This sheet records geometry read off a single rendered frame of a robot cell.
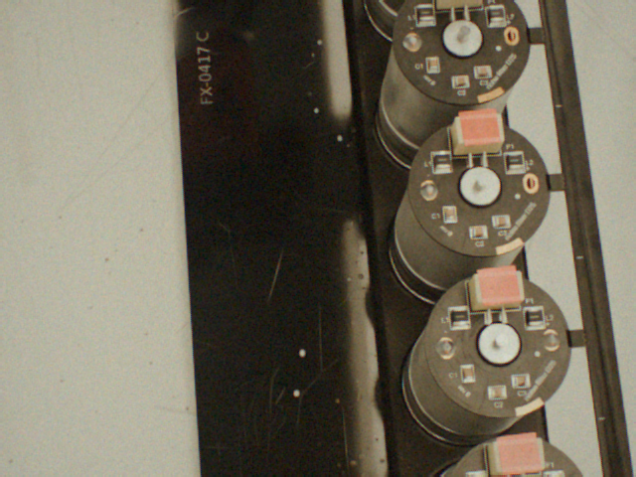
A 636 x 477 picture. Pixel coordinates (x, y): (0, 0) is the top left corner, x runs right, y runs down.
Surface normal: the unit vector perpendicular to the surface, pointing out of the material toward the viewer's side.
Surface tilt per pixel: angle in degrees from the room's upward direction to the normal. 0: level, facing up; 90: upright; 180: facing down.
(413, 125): 90
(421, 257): 90
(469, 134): 0
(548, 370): 0
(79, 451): 0
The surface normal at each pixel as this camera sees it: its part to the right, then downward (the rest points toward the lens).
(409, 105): -0.68, 0.70
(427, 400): -0.85, 0.51
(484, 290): 0.04, -0.25
